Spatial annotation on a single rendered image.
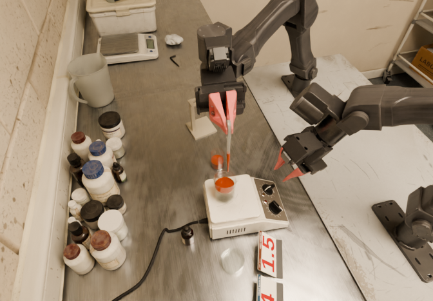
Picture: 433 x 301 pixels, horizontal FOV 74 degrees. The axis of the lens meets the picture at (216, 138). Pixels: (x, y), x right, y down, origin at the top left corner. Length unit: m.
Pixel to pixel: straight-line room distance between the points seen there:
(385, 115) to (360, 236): 0.37
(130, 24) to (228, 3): 0.73
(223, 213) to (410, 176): 0.58
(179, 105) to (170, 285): 0.61
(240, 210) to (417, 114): 0.40
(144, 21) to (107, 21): 0.16
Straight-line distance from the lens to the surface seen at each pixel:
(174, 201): 0.81
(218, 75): 0.59
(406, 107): 0.58
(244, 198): 0.71
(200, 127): 0.97
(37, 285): 0.70
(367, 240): 0.84
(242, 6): 2.04
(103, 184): 0.77
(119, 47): 1.36
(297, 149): 0.58
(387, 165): 1.01
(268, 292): 0.71
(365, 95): 0.60
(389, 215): 0.89
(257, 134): 0.96
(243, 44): 0.69
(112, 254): 0.70
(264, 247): 0.73
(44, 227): 0.75
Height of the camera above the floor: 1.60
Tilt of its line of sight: 48 degrees down
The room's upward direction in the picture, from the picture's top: straight up
